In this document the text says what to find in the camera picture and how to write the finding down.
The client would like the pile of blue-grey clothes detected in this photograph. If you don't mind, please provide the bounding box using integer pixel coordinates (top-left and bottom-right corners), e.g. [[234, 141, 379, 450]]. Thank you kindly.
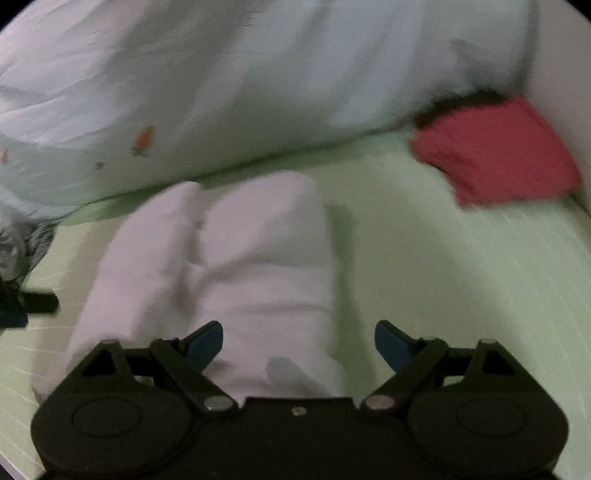
[[0, 217, 62, 289]]

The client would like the green grid mat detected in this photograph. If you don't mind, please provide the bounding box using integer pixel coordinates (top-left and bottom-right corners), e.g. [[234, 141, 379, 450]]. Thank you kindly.
[[0, 124, 591, 480]]

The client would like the white shirt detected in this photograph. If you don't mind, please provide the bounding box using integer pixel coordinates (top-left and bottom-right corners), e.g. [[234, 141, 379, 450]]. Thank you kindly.
[[32, 173, 352, 402]]

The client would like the carrot print quilt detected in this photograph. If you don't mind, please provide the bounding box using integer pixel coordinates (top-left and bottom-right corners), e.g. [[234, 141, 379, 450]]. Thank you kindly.
[[0, 0, 539, 217]]

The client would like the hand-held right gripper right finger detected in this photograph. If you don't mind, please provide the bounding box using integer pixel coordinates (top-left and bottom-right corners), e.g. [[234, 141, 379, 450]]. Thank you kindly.
[[360, 320, 532, 414]]

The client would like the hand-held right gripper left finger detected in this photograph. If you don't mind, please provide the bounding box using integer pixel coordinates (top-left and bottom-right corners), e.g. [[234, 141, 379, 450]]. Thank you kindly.
[[69, 320, 238, 416]]

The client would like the red folded cloth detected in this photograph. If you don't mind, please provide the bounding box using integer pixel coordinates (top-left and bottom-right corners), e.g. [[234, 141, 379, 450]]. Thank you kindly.
[[411, 95, 583, 208]]

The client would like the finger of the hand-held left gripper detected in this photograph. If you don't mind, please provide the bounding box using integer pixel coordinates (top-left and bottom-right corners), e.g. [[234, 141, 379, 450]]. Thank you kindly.
[[0, 279, 61, 330]]

